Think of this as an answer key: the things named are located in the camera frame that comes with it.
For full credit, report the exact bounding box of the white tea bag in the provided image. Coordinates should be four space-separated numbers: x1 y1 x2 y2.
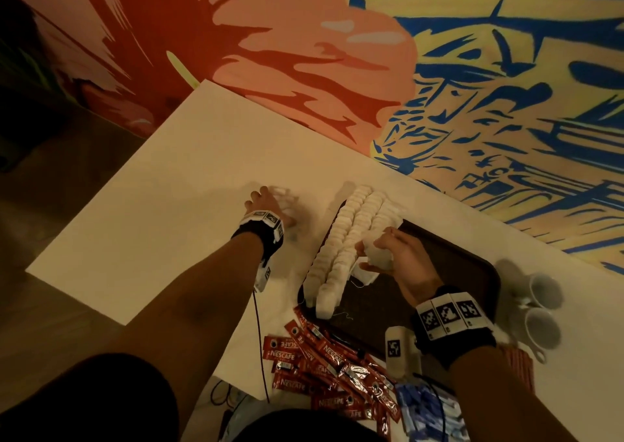
349 230 399 287

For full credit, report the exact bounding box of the black wristband with markers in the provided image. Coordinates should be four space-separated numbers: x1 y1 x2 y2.
232 210 286 262
413 288 497 368

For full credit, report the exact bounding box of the pile of blue sugar sachets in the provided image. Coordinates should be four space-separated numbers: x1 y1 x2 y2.
395 378 471 442

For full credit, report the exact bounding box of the dark brown tray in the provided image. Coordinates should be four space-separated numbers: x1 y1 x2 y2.
297 203 502 362

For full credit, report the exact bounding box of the pile of white tea bags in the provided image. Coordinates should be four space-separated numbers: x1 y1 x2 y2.
269 187 300 220

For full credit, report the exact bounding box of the person's left forearm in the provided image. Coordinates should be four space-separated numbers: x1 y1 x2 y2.
97 232 265 428

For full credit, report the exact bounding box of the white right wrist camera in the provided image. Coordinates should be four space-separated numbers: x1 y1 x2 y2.
383 326 419 376

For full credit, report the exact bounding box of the pile of red Nescafe sachets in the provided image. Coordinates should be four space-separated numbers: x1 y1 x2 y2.
261 305 403 442

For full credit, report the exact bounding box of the black right wristband with markers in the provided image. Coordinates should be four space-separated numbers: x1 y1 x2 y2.
413 288 497 368

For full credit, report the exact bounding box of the small white cup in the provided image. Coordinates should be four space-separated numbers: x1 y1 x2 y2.
527 272 566 312
519 305 564 362

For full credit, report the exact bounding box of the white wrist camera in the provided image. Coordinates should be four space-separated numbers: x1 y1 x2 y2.
253 261 273 294
383 326 419 376

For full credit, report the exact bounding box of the person's left hand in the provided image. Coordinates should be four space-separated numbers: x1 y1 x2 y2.
244 186 296 231

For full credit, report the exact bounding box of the bundle of red stir sticks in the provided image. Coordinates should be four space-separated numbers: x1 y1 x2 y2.
505 344 536 395

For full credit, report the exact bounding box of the row of tea bags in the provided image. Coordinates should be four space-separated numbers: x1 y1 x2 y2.
302 184 404 320

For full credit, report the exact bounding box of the black left wristband with markers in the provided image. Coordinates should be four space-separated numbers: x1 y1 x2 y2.
232 210 286 262

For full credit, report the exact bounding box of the person's right forearm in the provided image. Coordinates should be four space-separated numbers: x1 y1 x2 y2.
448 344 581 442

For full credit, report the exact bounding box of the black clothing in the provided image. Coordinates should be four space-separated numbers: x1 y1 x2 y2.
0 352 391 442

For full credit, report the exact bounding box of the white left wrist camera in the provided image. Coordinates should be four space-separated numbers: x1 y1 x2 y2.
253 261 273 294

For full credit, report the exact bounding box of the person's right hand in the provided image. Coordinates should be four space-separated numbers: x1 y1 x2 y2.
356 227 445 309

